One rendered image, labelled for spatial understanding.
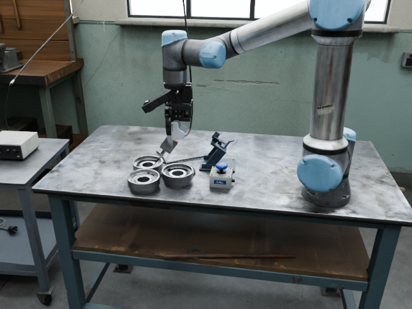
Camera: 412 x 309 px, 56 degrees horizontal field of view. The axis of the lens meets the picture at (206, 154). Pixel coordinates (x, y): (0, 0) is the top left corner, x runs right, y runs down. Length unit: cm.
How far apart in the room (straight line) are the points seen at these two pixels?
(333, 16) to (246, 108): 200
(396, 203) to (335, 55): 57
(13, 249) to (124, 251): 84
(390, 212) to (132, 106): 221
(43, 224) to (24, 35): 146
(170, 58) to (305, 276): 83
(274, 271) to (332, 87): 67
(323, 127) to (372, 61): 189
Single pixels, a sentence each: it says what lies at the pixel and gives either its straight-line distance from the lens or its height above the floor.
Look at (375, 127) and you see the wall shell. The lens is 303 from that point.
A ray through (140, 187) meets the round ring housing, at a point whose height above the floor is 83.
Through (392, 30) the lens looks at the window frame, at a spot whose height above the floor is 113.
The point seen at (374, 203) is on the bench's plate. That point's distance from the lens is 131.
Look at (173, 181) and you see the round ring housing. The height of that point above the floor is 82.
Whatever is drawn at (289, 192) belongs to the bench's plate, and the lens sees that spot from 128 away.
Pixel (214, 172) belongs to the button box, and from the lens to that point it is 128.
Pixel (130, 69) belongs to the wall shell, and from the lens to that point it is 297.
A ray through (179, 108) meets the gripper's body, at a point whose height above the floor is 106.
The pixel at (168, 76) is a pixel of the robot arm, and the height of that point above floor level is 116.
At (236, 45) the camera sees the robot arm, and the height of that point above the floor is 125.
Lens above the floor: 144
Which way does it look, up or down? 25 degrees down
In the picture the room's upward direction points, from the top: 1 degrees clockwise
